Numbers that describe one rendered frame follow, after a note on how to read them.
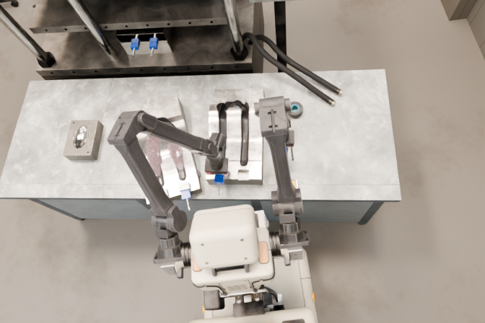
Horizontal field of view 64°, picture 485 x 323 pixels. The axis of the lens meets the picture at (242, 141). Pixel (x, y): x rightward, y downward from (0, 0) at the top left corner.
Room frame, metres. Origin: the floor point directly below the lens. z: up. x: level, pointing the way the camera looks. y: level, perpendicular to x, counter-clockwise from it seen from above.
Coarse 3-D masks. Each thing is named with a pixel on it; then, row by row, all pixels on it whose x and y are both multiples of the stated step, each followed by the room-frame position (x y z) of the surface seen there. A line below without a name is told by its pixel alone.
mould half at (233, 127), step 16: (224, 96) 1.06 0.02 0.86; (240, 96) 1.03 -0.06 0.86; (256, 96) 1.00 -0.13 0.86; (240, 112) 0.90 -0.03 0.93; (240, 128) 0.83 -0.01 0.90; (256, 128) 0.81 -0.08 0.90; (240, 144) 0.76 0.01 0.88; (256, 144) 0.73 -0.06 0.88; (256, 160) 0.66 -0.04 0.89; (208, 176) 0.65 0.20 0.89; (256, 176) 0.58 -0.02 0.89
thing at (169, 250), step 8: (160, 240) 0.33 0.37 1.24; (168, 240) 0.32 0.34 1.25; (176, 240) 0.32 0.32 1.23; (160, 248) 0.31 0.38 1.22; (168, 248) 0.30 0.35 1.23; (176, 248) 0.29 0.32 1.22; (160, 256) 0.29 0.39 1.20; (168, 256) 0.28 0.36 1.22; (176, 256) 0.27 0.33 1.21; (184, 256) 0.26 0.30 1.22
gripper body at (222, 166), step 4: (224, 160) 0.65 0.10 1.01; (228, 160) 0.64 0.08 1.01; (208, 164) 0.65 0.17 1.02; (220, 164) 0.62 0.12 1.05; (224, 164) 0.63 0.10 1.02; (204, 168) 0.64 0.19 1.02; (208, 168) 0.63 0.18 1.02; (212, 168) 0.62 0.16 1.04; (216, 168) 0.61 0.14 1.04; (220, 168) 0.61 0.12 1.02; (224, 168) 0.61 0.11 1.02
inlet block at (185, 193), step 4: (180, 184) 0.65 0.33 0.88; (184, 184) 0.64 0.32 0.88; (188, 184) 0.64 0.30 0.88; (180, 188) 0.63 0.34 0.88; (184, 188) 0.62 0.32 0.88; (188, 188) 0.62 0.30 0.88; (180, 192) 0.62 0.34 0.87; (184, 192) 0.61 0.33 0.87; (188, 192) 0.61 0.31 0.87; (184, 196) 0.59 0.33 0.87; (188, 196) 0.59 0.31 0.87; (188, 200) 0.57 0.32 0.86; (188, 204) 0.55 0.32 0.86; (188, 208) 0.53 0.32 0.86
